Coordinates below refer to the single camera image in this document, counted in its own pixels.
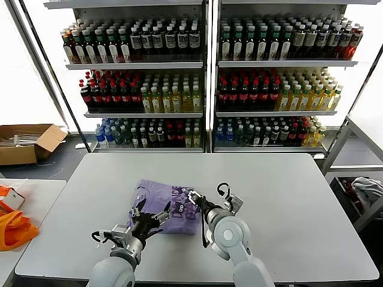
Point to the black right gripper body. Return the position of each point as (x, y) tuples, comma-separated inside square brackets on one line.
[(206, 205)]

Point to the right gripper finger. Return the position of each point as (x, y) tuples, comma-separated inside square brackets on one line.
[(194, 201), (195, 194)]

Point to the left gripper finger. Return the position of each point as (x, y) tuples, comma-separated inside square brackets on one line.
[(163, 217), (136, 213)]

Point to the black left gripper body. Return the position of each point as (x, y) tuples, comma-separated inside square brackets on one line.
[(145, 225)]

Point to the purple printed t-shirt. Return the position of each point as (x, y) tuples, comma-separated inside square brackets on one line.
[(155, 194)]

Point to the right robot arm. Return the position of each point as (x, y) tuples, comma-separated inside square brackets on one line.
[(230, 233)]

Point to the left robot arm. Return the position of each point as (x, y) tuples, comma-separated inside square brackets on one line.
[(113, 269)]

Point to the yellow juice bottle white cap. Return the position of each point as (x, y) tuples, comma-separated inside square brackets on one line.
[(186, 103), (176, 103), (283, 100), (320, 137), (166, 103), (188, 139), (156, 103), (316, 100), (305, 100), (196, 103), (335, 100), (326, 100), (294, 100), (146, 103), (196, 139), (310, 138)]

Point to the cola bottle red cap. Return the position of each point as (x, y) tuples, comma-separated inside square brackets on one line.
[(293, 136), (302, 136), (116, 98), (223, 95), (170, 137), (95, 98), (125, 98), (136, 98), (106, 98), (179, 137), (243, 95), (86, 98), (233, 95), (274, 95), (264, 95), (254, 95)]

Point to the blue water bottle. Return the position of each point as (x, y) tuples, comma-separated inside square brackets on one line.
[(229, 135), (220, 135), (109, 138), (100, 136)]

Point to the green tinted bottle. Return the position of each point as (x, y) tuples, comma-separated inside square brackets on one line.
[(239, 136), (249, 136), (127, 138), (118, 138)]

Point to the orange cloth bag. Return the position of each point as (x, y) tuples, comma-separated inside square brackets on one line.
[(15, 230)]

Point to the small orange white box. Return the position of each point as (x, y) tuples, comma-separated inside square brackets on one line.
[(13, 197)]

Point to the open cardboard box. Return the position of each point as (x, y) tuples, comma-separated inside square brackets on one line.
[(21, 155)]

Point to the black storage bin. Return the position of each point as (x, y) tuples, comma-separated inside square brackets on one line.
[(339, 191)]

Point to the white packing strips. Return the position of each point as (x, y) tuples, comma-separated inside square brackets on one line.
[(21, 140)]

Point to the grey metal shelf unit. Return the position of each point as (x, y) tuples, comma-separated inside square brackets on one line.
[(134, 66), (284, 63)]

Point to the red item in bin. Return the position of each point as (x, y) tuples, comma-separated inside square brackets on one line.
[(348, 185)]

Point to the dark bottle white blue label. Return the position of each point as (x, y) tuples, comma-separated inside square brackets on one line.
[(136, 42), (157, 42), (335, 42), (194, 42), (170, 42), (182, 42), (146, 42), (345, 42), (323, 42)]

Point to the dark bottle green label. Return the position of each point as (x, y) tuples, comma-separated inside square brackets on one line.
[(79, 49), (226, 45), (250, 45), (286, 45), (89, 49), (237, 45), (274, 45), (100, 49), (124, 49), (262, 45), (112, 49)]

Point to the black slanted pole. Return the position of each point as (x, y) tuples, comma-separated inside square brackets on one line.
[(55, 74)]

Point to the grey white crumpled cloth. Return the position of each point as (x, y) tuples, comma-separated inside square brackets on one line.
[(366, 186)]

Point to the reddish tea bottle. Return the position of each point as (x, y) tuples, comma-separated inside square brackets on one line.
[(68, 48)]

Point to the dark bottle beige label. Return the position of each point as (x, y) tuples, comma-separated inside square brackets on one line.
[(298, 42), (311, 42)]

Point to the red drink bottle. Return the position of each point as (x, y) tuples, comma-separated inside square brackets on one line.
[(355, 42)]

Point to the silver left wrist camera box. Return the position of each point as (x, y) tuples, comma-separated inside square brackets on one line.
[(121, 233)]

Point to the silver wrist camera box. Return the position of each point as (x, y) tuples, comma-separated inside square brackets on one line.
[(121, 233), (237, 204)]

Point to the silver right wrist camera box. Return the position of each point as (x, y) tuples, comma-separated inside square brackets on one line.
[(237, 204)]

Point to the grey metal frame table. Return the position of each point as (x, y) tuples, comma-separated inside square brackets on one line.
[(337, 143)]

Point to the grey slanted frame post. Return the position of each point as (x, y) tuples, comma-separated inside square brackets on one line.
[(44, 78)]

